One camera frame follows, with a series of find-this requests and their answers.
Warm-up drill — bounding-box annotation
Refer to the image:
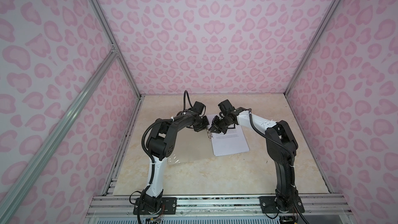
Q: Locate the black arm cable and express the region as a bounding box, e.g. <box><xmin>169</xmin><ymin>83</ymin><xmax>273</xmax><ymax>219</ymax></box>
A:
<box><xmin>182</xmin><ymin>90</ymin><xmax>193</xmax><ymax>111</ymax></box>
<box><xmin>247</xmin><ymin>108</ymin><xmax>308</xmax><ymax>224</ymax></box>

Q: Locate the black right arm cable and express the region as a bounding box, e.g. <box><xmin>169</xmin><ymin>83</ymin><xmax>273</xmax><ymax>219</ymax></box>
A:
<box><xmin>247</xmin><ymin>108</ymin><xmax>308</xmax><ymax>224</ymax></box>

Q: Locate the white text sheet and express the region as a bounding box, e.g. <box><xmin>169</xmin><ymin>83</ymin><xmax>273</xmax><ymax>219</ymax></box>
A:
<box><xmin>206</xmin><ymin>114</ymin><xmax>250</xmax><ymax>157</ymax></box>

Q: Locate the aluminium frame post corner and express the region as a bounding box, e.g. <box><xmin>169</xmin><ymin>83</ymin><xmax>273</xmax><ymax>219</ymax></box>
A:
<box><xmin>88</xmin><ymin>0</ymin><xmax>142</xmax><ymax>99</ymax></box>
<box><xmin>284</xmin><ymin>0</ymin><xmax>343</xmax><ymax>97</ymax></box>

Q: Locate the aluminium floor rail left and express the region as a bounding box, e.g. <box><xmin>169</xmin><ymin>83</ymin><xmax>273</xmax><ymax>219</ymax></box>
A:
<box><xmin>100</xmin><ymin>95</ymin><xmax>145</xmax><ymax>196</ymax></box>

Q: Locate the black left mount plate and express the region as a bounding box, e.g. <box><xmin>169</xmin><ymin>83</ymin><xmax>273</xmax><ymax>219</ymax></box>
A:
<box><xmin>133</xmin><ymin>196</ymin><xmax>177</xmax><ymax>215</ymax></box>

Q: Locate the beige cardboard folder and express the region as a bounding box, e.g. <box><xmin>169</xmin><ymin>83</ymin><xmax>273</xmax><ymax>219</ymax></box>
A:
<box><xmin>167</xmin><ymin>128</ymin><xmax>215</xmax><ymax>166</ymax></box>

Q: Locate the aluminium frame post left corner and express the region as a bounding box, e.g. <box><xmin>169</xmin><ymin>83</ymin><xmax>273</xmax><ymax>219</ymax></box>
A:
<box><xmin>88</xmin><ymin>0</ymin><xmax>142</xmax><ymax>99</ymax></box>

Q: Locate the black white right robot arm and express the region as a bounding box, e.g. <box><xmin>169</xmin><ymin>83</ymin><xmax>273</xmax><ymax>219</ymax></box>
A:
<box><xmin>210</xmin><ymin>107</ymin><xmax>299</xmax><ymax>213</ymax></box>

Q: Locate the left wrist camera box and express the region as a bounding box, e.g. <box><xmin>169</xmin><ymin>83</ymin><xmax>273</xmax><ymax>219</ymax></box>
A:
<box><xmin>189</xmin><ymin>101</ymin><xmax>206</xmax><ymax>115</ymax></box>

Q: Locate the aluminium frame post right corner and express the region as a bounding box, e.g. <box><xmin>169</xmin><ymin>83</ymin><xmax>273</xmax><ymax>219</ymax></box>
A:
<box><xmin>284</xmin><ymin>0</ymin><xmax>343</xmax><ymax>97</ymax></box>

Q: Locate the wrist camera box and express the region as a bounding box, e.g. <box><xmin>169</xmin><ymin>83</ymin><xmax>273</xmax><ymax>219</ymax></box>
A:
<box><xmin>218</xmin><ymin>100</ymin><xmax>236</xmax><ymax>116</ymax></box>
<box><xmin>189</xmin><ymin>101</ymin><xmax>206</xmax><ymax>115</ymax></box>

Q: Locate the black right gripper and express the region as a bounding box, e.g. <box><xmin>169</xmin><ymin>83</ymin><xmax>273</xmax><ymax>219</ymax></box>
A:
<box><xmin>207</xmin><ymin>114</ymin><xmax>233</xmax><ymax>134</ymax></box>

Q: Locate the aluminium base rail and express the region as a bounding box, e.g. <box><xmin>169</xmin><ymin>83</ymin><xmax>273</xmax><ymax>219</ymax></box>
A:
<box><xmin>85</xmin><ymin>194</ymin><xmax>356</xmax><ymax>224</ymax></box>

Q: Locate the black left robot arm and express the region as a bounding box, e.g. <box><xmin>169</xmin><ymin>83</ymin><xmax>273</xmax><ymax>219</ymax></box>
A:
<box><xmin>137</xmin><ymin>111</ymin><xmax>209</xmax><ymax>213</ymax></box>

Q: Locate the black right mount plate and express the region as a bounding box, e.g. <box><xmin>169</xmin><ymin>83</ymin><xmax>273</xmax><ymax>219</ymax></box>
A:
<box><xmin>259</xmin><ymin>196</ymin><xmax>305</xmax><ymax>214</ymax></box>

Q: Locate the black mount plate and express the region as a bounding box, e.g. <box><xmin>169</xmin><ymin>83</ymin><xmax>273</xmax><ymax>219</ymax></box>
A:
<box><xmin>133</xmin><ymin>196</ymin><xmax>177</xmax><ymax>215</ymax></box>
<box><xmin>259</xmin><ymin>196</ymin><xmax>305</xmax><ymax>214</ymax></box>

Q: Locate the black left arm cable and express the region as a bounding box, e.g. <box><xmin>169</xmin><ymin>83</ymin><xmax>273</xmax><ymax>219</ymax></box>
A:
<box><xmin>182</xmin><ymin>90</ymin><xmax>193</xmax><ymax>111</ymax></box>

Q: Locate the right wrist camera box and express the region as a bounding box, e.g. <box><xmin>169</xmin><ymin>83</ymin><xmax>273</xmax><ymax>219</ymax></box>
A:
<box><xmin>218</xmin><ymin>100</ymin><xmax>236</xmax><ymax>116</ymax></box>

